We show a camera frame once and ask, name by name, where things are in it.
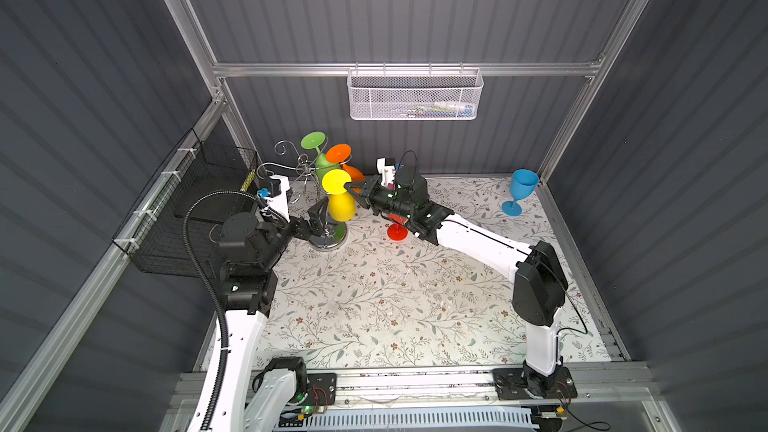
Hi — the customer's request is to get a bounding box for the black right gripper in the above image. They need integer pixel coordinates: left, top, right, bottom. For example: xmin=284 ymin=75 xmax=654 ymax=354
xmin=345 ymin=177 xmax=415 ymax=224

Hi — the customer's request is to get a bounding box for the yellow wine glass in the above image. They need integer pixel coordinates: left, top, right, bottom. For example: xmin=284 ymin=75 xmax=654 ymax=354
xmin=322 ymin=169 xmax=356 ymax=222

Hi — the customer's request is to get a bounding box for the orange wine glass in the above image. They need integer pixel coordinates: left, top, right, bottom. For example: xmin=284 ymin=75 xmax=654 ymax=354
xmin=326 ymin=143 xmax=365 ymax=182

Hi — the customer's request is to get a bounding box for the red wine glass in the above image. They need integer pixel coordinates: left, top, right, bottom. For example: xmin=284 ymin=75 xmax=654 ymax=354
xmin=387 ymin=214 xmax=409 ymax=242

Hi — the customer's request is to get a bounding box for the blue wine glass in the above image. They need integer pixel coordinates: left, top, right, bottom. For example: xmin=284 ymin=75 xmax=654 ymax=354
xmin=501 ymin=169 xmax=539 ymax=217

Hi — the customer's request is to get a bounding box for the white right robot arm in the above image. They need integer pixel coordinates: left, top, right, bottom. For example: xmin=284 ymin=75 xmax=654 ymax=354
xmin=344 ymin=177 xmax=568 ymax=398

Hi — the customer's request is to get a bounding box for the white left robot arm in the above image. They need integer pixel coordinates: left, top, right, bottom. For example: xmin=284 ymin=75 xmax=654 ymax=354
xmin=188 ymin=197 xmax=329 ymax=431

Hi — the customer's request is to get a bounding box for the chrome wine glass rack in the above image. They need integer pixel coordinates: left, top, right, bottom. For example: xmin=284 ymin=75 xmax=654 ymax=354
xmin=255 ymin=131 xmax=347 ymax=251

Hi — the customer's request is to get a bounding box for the green wine glass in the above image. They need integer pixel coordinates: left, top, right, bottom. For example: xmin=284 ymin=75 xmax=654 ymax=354
xmin=301 ymin=131 xmax=340 ymax=181

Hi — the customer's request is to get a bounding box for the yellow marker pen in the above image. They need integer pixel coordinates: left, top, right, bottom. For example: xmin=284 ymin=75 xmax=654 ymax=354
xmin=240 ymin=171 xmax=254 ymax=192

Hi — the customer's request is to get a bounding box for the white vented panel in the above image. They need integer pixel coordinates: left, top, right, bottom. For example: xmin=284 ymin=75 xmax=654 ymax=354
xmin=274 ymin=406 xmax=540 ymax=431

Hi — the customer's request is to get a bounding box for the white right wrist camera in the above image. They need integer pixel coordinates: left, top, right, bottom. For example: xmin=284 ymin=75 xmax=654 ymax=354
xmin=376 ymin=157 xmax=397 ymax=190

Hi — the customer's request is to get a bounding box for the white wire mesh basket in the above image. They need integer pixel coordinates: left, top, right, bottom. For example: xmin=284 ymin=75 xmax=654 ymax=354
xmin=346 ymin=66 xmax=484 ymax=121

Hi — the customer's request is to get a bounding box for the black wire basket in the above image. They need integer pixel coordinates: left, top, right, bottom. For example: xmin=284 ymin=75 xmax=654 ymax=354
xmin=112 ymin=131 xmax=257 ymax=278

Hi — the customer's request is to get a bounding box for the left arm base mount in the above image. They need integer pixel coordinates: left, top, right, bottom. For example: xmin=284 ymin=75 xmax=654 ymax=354
xmin=251 ymin=357 xmax=338 ymax=416

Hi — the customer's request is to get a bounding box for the black corrugated cable conduit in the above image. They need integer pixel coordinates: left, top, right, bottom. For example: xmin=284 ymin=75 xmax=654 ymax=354
xmin=182 ymin=190 xmax=262 ymax=432

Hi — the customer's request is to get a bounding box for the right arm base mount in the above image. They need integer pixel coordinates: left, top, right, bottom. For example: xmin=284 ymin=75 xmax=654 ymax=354
xmin=491 ymin=364 xmax=578 ymax=400

